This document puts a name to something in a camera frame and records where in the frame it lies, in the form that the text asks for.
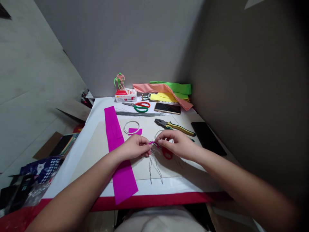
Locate green and pink pipe-cleaner figure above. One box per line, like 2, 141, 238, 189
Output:
113, 72, 127, 91

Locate blue polka dot bag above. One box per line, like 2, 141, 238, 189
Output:
20, 156, 65, 186

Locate open cardboard box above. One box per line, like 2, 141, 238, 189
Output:
32, 131, 80, 160

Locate flat cardboard piece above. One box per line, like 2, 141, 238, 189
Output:
55, 98, 93, 122

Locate yellow and black pliers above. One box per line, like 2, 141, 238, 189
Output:
154, 118, 196, 137

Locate person's right hand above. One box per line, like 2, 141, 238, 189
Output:
156, 130, 201, 162

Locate yellow crepe paper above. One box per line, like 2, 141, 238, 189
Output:
150, 92, 178, 102

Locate person's body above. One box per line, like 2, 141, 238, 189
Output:
115, 208, 209, 232

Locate white and red tissue box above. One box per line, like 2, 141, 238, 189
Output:
114, 88, 137, 103

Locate salmon crepe paper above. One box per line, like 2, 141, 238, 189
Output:
132, 83, 194, 111

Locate white table sheet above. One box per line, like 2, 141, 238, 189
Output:
41, 96, 242, 200

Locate long magenta crepe paper strip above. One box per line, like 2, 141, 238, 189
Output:
104, 106, 139, 206

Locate beige work mat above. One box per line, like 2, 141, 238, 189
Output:
72, 118, 209, 182

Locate red cloth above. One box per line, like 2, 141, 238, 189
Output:
0, 190, 233, 232

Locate bundle of grey wires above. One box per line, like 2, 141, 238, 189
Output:
115, 110, 171, 117

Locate twisted grey wire figure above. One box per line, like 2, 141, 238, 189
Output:
147, 130, 175, 186

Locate white wire ring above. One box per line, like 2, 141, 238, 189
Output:
124, 121, 140, 134

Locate red and green handled scissors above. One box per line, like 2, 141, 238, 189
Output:
121, 101, 151, 113

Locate black phone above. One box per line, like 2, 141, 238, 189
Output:
191, 121, 228, 157

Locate green crepe paper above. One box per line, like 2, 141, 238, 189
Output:
149, 81, 192, 102

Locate red fire extinguisher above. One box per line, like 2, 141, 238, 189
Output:
80, 90, 90, 106

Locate person's left hand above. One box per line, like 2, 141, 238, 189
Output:
120, 134, 154, 161

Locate gold smartphone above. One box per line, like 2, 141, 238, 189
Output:
154, 102, 182, 115

